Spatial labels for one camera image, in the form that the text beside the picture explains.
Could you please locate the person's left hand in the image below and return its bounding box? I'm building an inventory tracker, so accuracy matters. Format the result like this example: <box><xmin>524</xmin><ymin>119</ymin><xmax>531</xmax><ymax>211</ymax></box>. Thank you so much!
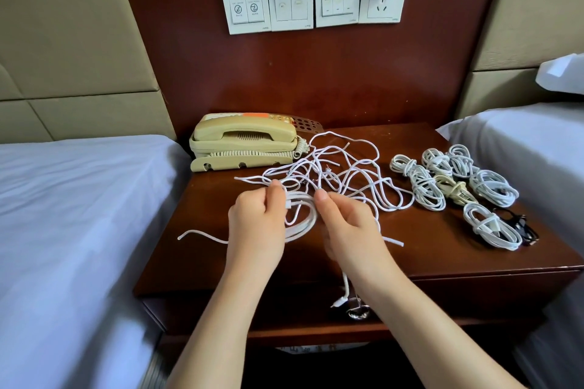
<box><xmin>224</xmin><ymin>180</ymin><xmax>290</xmax><ymax>283</ymax></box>

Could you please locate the person's right hand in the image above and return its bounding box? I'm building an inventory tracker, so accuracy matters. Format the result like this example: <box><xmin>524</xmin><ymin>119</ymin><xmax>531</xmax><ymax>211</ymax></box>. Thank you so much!
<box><xmin>313</xmin><ymin>188</ymin><xmax>403</xmax><ymax>292</ymax></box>

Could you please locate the tangle of white cables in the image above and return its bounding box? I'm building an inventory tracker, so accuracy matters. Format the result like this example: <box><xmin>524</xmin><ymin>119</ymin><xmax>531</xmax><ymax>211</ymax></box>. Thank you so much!
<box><xmin>176</xmin><ymin>131</ymin><xmax>416</xmax><ymax>245</ymax></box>

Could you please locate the dark wooden drawer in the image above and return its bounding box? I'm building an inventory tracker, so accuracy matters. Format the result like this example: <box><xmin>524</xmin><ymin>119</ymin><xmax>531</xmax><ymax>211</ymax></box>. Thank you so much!
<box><xmin>155</xmin><ymin>279</ymin><xmax>567</xmax><ymax>340</ymax></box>

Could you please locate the cream cable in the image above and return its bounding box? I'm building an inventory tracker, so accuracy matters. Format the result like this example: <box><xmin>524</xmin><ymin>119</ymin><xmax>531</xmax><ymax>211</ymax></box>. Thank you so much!
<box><xmin>435</xmin><ymin>176</ymin><xmax>478</xmax><ymax>207</ymax></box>

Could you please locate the thin black cable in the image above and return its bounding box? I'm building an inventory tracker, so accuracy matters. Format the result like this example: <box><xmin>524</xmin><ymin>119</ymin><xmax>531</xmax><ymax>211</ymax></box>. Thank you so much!
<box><xmin>504</xmin><ymin>211</ymin><xmax>540</xmax><ymax>246</ymax></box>

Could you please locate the person's right forearm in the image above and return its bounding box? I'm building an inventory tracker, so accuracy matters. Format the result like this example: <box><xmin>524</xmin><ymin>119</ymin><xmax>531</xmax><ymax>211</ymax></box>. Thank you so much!
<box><xmin>360</xmin><ymin>266</ymin><xmax>526</xmax><ymax>389</ymax></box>

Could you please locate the person's left forearm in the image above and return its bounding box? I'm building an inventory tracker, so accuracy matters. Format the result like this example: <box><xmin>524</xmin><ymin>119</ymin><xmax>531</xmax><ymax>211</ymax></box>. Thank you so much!
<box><xmin>166</xmin><ymin>266</ymin><xmax>279</xmax><ymax>389</ymax></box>

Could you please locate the wooden nightstand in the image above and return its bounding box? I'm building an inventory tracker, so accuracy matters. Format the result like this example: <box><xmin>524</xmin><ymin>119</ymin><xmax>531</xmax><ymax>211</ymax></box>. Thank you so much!
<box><xmin>134</xmin><ymin>122</ymin><xmax>584</xmax><ymax>389</ymax></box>

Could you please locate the white crumpled bag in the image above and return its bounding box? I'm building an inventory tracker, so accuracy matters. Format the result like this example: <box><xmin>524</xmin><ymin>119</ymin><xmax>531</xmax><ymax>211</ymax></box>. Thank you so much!
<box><xmin>274</xmin><ymin>342</ymin><xmax>368</xmax><ymax>354</ymax></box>

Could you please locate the left bed white sheet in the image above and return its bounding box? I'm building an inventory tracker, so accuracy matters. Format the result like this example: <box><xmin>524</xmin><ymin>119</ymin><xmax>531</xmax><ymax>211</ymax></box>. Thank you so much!
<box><xmin>0</xmin><ymin>135</ymin><xmax>191</xmax><ymax>389</ymax></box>

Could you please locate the bed white sheet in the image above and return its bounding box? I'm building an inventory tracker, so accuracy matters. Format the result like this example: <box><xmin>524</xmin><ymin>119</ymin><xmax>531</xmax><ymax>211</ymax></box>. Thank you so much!
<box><xmin>436</xmin><ymin>102</ymin><xmax>584</xmax><ymax>389</ymax></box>
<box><xmin>0</xmin><ymin>135</ymin><xmax>191</xmax><ymax>389</ymax></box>

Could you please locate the right bed white sheet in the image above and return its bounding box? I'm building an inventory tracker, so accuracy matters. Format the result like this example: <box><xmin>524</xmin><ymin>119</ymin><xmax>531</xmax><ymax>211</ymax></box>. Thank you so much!
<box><xmin>436</xmin><ymin>102</ymin><xmax>584</xmax><ymax>389</ymax></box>

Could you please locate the white pillow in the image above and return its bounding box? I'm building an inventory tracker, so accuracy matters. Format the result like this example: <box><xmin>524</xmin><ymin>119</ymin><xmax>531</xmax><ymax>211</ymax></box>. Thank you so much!
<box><xmin>537</xmin><ymin>53</ymin><xmax>584</xmax><ymax>95</ymax></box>

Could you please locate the beige padded headboard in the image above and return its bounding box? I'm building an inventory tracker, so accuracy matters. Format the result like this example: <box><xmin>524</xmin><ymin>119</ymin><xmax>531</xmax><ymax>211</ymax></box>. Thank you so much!
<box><xmin>456</xmin><ymin>0</ymin><xmax>584</xmax><ymax>119</ymax></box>
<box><xmin>0</xmin><ymin>0</ymin><xmax>176</xmax><ymax>143</ymax></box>

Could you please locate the metal ring drawer handle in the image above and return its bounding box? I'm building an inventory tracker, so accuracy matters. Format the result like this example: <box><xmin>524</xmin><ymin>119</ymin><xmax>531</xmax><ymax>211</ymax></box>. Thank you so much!
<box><xmin>345</xmin><ymin>300</ymin><xmax>374</xmax><ymax>322</ymax></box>

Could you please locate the beige corded telephone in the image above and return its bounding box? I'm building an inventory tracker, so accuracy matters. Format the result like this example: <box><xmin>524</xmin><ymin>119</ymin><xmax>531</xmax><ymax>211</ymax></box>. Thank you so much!
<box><xmin>190</xmin><ymin>112</ymin><xmax>325</xmax><ymax>173</ymax></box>

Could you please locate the dark wooden wall panel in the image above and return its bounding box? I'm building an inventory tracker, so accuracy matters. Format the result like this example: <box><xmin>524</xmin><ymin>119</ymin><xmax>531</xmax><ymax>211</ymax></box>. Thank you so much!
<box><xmin>109</xmin><ymin>0</ymin><xmax>509</xmax><ymax>139</ymax></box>

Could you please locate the white two-button wall switch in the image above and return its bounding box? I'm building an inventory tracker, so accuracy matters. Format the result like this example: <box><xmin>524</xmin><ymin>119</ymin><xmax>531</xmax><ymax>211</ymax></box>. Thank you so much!
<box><xmin>220</xmin><ymin>0</ymin><xmax>272</xmax><ymax>35</ymax></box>

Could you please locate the white double rocker wall switch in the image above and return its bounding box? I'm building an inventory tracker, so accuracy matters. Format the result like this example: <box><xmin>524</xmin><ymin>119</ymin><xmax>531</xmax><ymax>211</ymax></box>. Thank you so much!
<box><xmin>267</xmin><ymin>0</ymin><xmax>315</xmax><ymax>32</ymax></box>

